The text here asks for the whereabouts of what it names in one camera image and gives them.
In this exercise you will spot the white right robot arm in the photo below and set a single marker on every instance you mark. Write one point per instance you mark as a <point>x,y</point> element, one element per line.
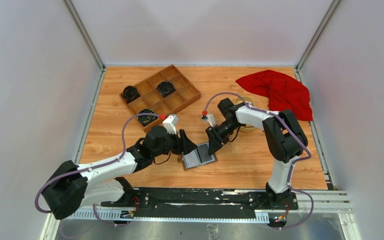
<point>285,139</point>

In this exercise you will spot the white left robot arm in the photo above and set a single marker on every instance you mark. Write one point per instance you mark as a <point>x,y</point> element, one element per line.
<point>73,186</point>

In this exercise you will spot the aluminium table edge rail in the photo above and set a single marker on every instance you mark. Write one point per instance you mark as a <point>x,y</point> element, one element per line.
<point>86,122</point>

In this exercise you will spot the beige oval tray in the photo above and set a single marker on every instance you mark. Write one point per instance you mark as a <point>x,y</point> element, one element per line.
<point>250,101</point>

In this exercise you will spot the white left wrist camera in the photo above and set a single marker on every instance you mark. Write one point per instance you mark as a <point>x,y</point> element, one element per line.
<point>170,122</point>

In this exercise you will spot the brown leather card holder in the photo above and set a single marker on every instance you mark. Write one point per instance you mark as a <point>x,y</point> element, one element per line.
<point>180,160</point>

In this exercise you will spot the red cloth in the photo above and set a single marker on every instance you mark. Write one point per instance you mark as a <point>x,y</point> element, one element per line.
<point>283,92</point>

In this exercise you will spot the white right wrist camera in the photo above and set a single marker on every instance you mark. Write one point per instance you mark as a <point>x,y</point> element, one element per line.
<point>207,117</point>

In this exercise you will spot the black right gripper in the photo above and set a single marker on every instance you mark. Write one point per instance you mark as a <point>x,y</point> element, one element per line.
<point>215,140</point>

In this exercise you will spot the white credit card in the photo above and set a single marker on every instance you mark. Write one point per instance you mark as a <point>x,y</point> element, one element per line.
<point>191,160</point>

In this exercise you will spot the right aluminium corner post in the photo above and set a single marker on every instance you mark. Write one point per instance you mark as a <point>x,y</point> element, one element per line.
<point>327,17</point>

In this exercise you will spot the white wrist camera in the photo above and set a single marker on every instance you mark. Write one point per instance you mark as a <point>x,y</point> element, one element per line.
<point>207,117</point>
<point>170,122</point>

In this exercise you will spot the left aluminium corner post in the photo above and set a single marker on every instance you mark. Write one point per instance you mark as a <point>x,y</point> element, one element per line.
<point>76,18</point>

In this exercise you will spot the black credit card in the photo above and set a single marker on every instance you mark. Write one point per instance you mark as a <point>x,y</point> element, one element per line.
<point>205,158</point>

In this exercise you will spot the aluminium corner post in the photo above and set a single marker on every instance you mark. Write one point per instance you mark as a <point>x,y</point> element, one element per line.
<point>76,18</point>
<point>327,17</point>

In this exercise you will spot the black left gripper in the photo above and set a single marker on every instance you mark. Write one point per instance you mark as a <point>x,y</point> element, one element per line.
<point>186,145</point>

